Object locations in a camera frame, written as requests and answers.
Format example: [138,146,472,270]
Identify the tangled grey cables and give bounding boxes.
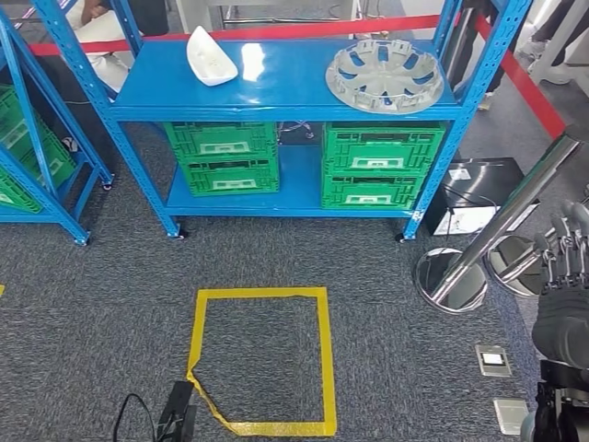
[278,120,316,142]

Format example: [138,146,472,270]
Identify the chrome stanchion post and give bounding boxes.
[485,189,589,299]
[441,0,477,93]
[413,134,584,315]

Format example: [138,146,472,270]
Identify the metal floor socket plate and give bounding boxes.
[492,398,530,436]
[474,343,513,378]

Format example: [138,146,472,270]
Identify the blue metal shelf rack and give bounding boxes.
[29,0,535,243]
[0,0,116,247]

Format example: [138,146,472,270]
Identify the white plastic shell part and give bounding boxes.
[186,25,239,87]

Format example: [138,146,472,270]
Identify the red barrier belt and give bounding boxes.
[27,13,441,57]
[474,13,567,140]

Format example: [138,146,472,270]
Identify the silver wheel hubcap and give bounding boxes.
[325,38,445,115]

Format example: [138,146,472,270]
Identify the yellow floor tape square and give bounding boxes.
[186,286,339,438]

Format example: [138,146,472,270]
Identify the glossy black box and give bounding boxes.
[423,157,541,238]

